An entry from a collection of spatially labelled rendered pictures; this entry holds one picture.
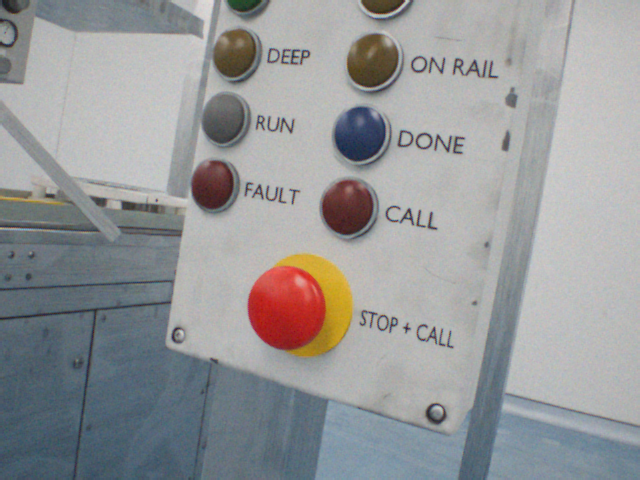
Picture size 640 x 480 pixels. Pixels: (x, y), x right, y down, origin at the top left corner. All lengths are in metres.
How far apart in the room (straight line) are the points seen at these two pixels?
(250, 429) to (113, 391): 1.03
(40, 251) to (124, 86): 4.03
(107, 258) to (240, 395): 0.85
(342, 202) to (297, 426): 0.17
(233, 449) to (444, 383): 0.18
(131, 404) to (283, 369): 1.18
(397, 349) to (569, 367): 3.52
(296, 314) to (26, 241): 0.85
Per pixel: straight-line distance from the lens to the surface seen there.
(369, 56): 0.31
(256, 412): 0.41
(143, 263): 1.31
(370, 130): 0.30
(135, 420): 1.52
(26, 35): 1.03
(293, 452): 0.42
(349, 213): 0.30
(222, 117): 0.34
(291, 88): 0.33
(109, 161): 5.08
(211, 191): 0.34
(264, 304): 0.29
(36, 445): 1.32
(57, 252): 1.15
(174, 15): 1.27
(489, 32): 0.30
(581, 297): 3.76
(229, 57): 0.35
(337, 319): 0.31
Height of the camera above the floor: 0.99
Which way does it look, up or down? 3 degrees down
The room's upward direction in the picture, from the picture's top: 10 degrees clockwise
